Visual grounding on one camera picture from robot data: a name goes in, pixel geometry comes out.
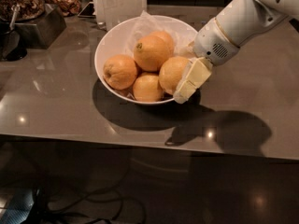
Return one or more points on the glass jar of nuts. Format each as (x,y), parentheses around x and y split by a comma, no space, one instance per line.
(28,9)

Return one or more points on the white paper in bowl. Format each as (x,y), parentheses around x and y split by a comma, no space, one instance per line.
(181,32)

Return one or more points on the dark metal box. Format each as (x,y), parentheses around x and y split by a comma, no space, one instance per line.
(41,32)

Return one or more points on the white ceramic bowl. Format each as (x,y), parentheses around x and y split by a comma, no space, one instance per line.
(112,44)

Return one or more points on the top orange with green stem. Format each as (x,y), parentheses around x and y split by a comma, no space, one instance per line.
(150,53)

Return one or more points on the dried fruit pile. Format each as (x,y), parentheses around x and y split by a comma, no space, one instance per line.
(68,7)

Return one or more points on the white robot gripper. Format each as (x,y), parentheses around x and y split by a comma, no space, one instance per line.
(212,43)

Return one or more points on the black phone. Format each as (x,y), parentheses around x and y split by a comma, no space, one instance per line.
(88,11)

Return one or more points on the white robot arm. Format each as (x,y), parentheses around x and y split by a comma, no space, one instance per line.
(241,20)

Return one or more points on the black cup with spoon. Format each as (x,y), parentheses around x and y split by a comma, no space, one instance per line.
(11,45)

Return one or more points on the metal spoon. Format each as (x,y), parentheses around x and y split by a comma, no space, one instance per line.
(16,10)

